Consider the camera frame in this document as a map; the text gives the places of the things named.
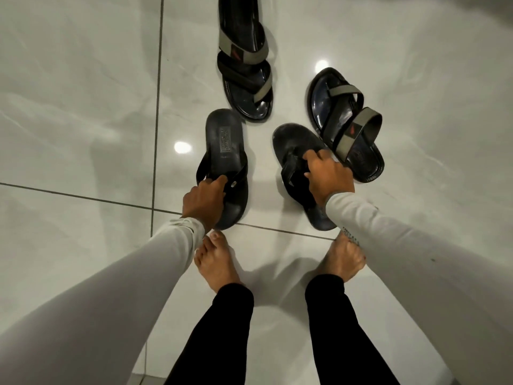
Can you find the person's right thumb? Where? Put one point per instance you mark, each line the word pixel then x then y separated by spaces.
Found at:
pixel 309 176

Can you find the black flip-flop sandal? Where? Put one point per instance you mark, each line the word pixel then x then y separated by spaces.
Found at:
pixel 224 136
pixel 290 142

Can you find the person's foot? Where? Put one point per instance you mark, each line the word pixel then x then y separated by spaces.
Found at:
pixel 340 258
pixel 216 262

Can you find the person's right foot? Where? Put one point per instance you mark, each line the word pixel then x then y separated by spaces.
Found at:
pixel 340 258

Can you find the person's left hand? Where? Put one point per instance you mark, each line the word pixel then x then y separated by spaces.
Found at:
pixel 202 204

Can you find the person's left fingers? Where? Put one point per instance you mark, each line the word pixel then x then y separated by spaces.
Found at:
pixel 214 181

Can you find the person's right leg black trousers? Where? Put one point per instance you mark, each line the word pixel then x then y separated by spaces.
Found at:
pixel 340 332

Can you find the person's leg black trousers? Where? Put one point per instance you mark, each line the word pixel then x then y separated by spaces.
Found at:
pixel 216 340
pixel 340 332

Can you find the person's left foot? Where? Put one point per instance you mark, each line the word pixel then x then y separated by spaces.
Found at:
pixel 216 262

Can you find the person's left leg black trousers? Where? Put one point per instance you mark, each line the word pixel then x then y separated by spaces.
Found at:
pixel 216 340

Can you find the person's right hand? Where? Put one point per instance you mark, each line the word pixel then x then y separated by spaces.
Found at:
pixel 330 176

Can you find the person's right forearm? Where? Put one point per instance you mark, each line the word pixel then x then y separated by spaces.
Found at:
pixel 421 268

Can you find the person's left forearm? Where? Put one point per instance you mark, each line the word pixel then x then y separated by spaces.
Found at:
pixel 100 308

